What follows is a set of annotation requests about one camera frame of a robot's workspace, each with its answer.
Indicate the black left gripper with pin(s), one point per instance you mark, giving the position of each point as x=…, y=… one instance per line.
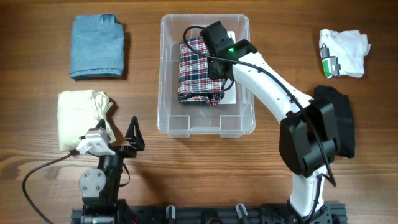
x=137, y=141

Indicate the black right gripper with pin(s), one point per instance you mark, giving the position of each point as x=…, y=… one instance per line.
x=213, y=71

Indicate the plaid flannel shirt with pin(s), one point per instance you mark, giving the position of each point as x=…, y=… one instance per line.
x=195, y=86

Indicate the white printed t-shirt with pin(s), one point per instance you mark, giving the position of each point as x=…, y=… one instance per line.
x=342, y=53

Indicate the black garment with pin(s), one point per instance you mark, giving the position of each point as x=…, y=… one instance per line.
x=344, y=118

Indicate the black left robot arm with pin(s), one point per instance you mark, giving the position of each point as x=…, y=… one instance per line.
x=100, y=186

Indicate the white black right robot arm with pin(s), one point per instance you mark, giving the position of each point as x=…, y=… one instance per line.
x=309, y=138

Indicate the white label in container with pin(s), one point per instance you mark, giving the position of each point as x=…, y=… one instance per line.
x=229, y=95

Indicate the clear plastic storage container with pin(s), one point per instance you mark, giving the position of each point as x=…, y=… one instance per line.
x=182, y=120

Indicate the folded cream cloth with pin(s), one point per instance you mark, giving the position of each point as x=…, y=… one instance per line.
x=77, y=112

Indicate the folded blue denim jeans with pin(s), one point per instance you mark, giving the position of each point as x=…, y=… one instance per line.
x=97, y=47

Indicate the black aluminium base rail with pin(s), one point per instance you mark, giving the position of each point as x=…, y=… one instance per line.
x=265, y=214

